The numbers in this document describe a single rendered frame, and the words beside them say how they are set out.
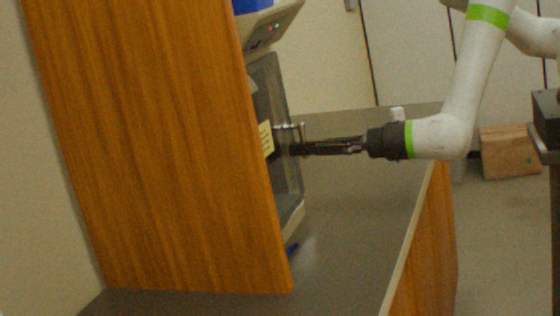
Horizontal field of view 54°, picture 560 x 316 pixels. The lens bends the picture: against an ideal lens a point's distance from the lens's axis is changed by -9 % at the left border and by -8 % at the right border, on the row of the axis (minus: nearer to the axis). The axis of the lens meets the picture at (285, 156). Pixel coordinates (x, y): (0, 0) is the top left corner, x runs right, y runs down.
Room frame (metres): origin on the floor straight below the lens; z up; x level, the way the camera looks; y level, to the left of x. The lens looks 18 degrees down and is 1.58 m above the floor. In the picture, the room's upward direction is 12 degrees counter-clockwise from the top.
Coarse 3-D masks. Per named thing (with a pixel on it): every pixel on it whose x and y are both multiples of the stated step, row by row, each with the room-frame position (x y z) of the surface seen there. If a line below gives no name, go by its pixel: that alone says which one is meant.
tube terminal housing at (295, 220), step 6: (270, 48) 1.48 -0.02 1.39; (258, 54) 1.41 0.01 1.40; (264, 54) 1.44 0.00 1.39; (246, 60) 1.34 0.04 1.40; (252, 60) 1.37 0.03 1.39; (300, 210) 1.46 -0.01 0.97; (294, 216) 1.42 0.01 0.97; (300, 216) 1.46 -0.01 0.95; (288, 222) 1.38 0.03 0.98; (294, 222) 1.41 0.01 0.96; (300, 222) 1.45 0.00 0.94; (288, 228) 1.37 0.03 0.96; (294, 228) 1.41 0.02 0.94; (282, 234) 1.33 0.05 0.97; (288, 234) 1.37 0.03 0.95
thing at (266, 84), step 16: (256, 64) 1.36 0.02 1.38; (272, 64) 1.44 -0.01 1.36; (256, 80) 1.34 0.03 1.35; (272, 80) 1.43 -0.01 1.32; (256, 96) 1.33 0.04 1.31; (272, 96) 1.41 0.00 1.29; (256, 112) 1.31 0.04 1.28; (272, 112) 1.39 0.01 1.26; (288, 112) 1.48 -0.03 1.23; (272, 128) 1.37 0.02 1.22; (288, 144) 1.44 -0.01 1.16; (272, 160) 1.34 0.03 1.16; (288, 160) 1.42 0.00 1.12; (272, 176) 1.32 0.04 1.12; (288, 176) 1.40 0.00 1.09; (288, 192) 1.39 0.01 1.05; (304, 192) 1.48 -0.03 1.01; (288, 208) 1.37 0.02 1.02
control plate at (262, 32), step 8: (264, 24) 1.23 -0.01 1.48; (272, 24) 1.29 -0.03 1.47; (280, 24) 1.36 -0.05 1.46; (256, 32) 1.21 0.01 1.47; (264, 32) 1.28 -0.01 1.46; (272, 32) 1.34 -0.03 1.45; (256, 40) 1.26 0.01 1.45; (264, 40) 1.33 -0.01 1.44; (248, 48) 1.24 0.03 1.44; (256, 48) 1.31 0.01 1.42
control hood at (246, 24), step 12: (288, 0) 1.39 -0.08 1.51; (300, 0) 1.40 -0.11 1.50; (264, 12) 1.19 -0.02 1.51; (276, 12) 1.26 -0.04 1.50; (288, 12) 1.36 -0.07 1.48; (240, 24) 1.17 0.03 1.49; (252, 24) 1.16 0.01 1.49; (288, 24) 1.45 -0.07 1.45; (240, 36) 1.17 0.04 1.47; (276, 36) 1.42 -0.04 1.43; (264, 48) 1.39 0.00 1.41
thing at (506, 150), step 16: (480, 128) 3.82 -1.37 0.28; (496, 128) 3.75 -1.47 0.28; (512, 128) 3.71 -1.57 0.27; (480, 144) 3.61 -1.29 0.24; (496, 144) 3.54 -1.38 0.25; (512, 144) 3.51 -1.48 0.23; (528, 144) 3.48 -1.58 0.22; (496, 160) 3.54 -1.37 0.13; (512, 160) 3.51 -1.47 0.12; (528, 160) 3.48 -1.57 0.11; (496, 176) 3.55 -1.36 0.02; (512, 176) 3.53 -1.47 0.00
